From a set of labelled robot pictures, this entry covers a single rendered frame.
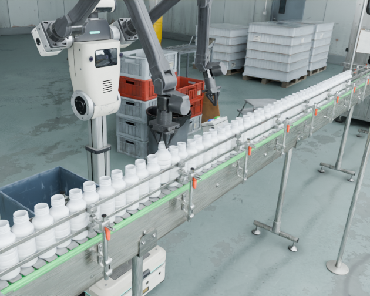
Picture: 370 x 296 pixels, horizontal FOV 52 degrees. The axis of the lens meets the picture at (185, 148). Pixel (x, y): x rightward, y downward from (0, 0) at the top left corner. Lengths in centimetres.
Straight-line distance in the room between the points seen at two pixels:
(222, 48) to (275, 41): 130
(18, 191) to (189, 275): 133
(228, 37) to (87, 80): 693
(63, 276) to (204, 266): 160
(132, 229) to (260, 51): 706
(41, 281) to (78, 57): 108
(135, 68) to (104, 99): 200
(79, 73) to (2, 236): 103
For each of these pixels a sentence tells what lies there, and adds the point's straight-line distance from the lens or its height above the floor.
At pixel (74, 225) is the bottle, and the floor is 106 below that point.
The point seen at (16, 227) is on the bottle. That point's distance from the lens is 116.
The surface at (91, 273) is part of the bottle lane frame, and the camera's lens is 136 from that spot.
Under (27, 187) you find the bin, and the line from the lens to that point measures 184.
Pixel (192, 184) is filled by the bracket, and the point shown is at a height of 104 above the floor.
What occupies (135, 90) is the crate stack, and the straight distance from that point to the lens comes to 401.
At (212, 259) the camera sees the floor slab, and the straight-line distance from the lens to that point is 281.
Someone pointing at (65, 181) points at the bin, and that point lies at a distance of 190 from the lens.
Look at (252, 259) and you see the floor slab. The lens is 287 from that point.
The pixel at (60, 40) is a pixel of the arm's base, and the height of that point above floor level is 152.
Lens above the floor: 175
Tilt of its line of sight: 23 degrees down
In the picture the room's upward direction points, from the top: 3 degrees clockwise
